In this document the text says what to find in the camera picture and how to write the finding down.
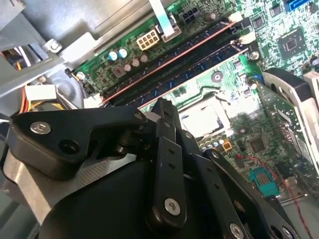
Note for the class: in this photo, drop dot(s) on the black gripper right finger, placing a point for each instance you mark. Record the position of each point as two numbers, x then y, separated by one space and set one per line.
224 189

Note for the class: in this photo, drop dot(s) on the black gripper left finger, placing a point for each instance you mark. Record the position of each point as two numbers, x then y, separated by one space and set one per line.
62 142

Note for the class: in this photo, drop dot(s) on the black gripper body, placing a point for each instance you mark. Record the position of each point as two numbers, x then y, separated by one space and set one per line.
112 199

